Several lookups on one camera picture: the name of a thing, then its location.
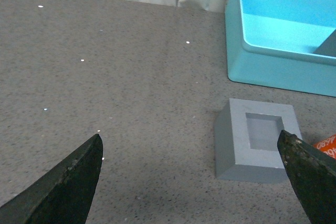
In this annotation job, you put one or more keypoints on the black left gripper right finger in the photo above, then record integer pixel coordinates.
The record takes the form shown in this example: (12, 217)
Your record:
(312, 175)

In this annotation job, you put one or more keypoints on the orange cylinder white numbers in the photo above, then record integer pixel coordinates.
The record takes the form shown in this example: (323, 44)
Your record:
(327, 146)

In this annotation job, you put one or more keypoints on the gray cube square recess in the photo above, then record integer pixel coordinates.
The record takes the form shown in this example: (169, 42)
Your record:
(246, 135)

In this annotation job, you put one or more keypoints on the blue plastic box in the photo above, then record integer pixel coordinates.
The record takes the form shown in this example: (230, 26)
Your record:
(273, 43)

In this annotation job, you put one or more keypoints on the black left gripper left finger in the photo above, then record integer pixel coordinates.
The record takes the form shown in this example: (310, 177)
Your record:
(64, 194)

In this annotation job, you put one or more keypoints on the gray cube round recess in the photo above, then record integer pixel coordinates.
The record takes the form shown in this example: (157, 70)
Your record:
(328, 47)

